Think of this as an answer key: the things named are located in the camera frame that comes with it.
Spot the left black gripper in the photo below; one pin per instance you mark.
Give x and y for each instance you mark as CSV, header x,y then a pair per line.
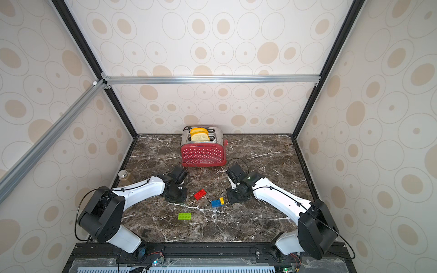
x,y
182,199

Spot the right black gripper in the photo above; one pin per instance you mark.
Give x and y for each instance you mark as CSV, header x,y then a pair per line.
x,y
235,195

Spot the lime green lego brick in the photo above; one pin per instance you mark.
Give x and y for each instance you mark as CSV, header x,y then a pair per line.
x,y
184,216

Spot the red lego brick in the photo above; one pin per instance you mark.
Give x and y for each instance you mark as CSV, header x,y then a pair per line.
x,y
200,194

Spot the blue lego brick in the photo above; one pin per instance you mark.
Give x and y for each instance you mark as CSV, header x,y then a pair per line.
x,y
216,203

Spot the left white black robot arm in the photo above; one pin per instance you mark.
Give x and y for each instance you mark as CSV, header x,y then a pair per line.
x,y
101,217

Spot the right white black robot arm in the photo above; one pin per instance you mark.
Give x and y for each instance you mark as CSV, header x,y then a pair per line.
x,y
316,230

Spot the red polka dot toaster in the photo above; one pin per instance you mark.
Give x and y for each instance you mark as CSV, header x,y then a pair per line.
x,y
203,154

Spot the small brown liquid bottle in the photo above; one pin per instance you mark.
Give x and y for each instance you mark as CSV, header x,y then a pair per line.
x,y
125,178

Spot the front yellow toast slice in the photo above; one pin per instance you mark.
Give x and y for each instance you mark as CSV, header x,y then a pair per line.
x,y
200,137

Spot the yellow toast slice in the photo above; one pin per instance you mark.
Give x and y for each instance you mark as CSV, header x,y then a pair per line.
x,y
198,130
200,137

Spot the back yellow toast slice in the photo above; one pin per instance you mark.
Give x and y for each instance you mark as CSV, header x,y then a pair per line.
x,y
198,130

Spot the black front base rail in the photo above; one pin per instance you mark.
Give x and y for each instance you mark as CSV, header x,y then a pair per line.
x,y
172,257

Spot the horizontal aluminium back rail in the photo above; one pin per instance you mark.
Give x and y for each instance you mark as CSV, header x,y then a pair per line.
x,y
223,79

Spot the diagonal aluminium left rail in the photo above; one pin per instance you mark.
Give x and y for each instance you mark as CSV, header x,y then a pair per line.
x,y
22,167

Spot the right black corner post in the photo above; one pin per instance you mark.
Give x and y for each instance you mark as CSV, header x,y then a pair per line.
x,y
341,38

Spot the black corner post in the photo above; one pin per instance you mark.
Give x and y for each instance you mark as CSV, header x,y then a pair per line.
x,y
341,38
68,19

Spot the left black corner post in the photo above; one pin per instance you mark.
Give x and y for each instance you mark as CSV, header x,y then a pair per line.
x,y
68,19

